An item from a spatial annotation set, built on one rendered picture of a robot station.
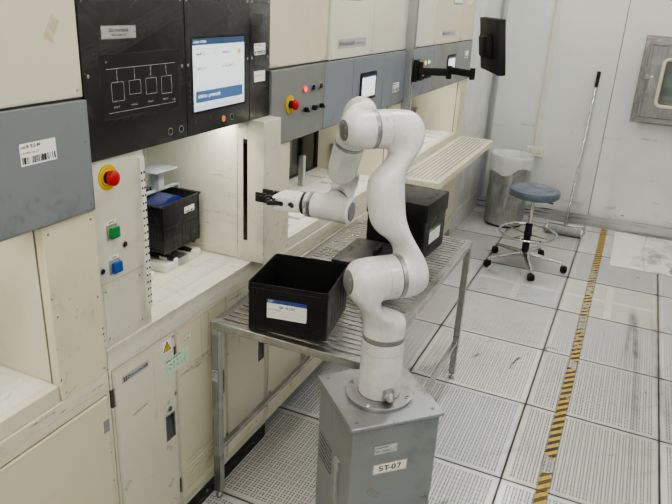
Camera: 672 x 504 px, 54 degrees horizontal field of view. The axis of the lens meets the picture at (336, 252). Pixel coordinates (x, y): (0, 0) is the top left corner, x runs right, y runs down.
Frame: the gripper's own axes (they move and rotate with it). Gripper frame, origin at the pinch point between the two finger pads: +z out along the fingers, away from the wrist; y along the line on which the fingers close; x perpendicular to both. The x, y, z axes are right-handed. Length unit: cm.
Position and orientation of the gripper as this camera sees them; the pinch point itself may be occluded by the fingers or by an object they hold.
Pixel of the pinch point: (264, 195)
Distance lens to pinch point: 219.8
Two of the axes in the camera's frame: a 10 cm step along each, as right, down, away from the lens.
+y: 4.1, -3.1, 8.6
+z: -9.1, -1.9, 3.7
